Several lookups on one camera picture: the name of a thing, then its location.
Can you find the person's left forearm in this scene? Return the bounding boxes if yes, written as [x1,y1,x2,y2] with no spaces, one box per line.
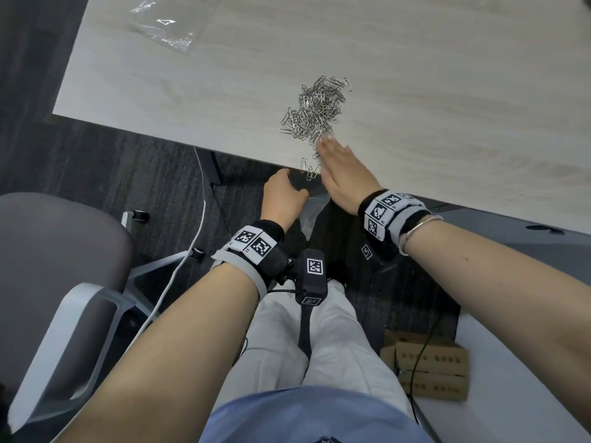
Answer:
[50,262,260,443]

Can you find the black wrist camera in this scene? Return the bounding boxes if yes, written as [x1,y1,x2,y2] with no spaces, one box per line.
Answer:
[276,248,329,361]
[360,237,399,273]

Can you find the brown cardboard box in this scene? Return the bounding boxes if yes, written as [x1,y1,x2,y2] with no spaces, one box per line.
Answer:
[396,370,470,403]
[380,329,470,378]

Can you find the black table leg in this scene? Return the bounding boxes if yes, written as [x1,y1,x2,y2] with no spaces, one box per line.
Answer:
[206,150,234,186]

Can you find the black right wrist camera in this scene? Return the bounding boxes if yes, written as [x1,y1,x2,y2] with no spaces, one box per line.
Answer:
[360,237,399,273]

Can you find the wristband with marker tags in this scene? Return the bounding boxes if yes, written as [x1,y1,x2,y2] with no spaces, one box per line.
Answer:
[210,219,285,301]
[357,189,433,255]

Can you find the clear plastic bag with clips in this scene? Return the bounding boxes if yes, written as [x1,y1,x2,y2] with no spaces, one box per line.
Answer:
[129,0,198,56]

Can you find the person's right hand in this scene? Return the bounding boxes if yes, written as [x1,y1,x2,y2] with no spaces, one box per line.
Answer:
[317,136,384,215]

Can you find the pile of silver paper clips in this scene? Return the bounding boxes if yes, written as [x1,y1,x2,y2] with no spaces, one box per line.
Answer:
[279,75,355,146]

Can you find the person's right forearm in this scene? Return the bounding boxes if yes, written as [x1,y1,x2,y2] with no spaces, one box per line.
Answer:
[401,218,591,407]

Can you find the blue shirt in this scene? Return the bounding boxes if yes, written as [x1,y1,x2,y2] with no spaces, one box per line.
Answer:
[198,385,436,443]

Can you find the right wristband with marker tags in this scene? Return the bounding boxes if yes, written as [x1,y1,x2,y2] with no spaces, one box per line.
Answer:
[357,189,433,255]

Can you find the small cluster of paper clips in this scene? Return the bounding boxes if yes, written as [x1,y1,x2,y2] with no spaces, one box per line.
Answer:
[299,151,322,181]

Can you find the person's left hand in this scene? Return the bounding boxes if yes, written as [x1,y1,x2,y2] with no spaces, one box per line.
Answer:
[261,168,310,234]

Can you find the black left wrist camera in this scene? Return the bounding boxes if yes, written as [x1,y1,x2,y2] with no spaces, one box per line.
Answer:
[276,248,329,361]

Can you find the silver bracelet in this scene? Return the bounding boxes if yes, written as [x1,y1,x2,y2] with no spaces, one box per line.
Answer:
[397,215,444,257]

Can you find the black cable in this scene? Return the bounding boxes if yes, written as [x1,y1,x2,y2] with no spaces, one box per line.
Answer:
[403,313,445,425]

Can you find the left wristband with marker tags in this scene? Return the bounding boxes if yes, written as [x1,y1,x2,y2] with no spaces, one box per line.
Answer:
[210,219,285,301]

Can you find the white trousers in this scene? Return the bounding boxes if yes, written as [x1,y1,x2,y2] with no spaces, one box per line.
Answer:
[210,279,414,418]

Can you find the white cable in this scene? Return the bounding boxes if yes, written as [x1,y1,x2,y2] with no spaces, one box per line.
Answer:
[124,147,207,358]

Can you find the grey office chair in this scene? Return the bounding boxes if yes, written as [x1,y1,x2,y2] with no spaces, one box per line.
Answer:
[0,192,207,435]

